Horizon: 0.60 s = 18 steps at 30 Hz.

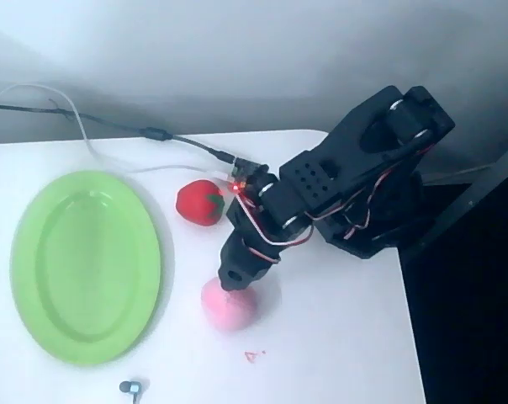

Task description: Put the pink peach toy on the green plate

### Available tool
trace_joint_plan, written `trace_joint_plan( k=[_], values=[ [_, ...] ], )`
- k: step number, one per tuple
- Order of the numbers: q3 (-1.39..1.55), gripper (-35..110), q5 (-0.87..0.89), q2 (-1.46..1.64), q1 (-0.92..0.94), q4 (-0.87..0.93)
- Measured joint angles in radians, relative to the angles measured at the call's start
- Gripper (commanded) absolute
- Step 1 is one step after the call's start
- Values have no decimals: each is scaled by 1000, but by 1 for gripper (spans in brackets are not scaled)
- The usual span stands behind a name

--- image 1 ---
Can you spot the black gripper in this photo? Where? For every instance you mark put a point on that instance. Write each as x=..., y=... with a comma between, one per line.
x=237, y=275

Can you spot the pink plush peach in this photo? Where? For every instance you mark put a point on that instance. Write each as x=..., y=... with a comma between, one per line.
x=233, y=309

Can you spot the red plush strawberry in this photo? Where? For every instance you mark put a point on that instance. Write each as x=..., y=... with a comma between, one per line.
x=197, y=204

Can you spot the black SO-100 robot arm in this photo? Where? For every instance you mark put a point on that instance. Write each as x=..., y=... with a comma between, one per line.
x=342, y=168

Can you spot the green oval plate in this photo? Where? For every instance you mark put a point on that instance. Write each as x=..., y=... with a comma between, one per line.
x=86, y=269

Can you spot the motor controller board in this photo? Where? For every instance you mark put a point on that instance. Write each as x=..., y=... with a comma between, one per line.
x=243, y=168

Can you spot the grey earbud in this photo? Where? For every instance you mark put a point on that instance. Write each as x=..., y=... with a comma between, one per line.
x=132, y=387

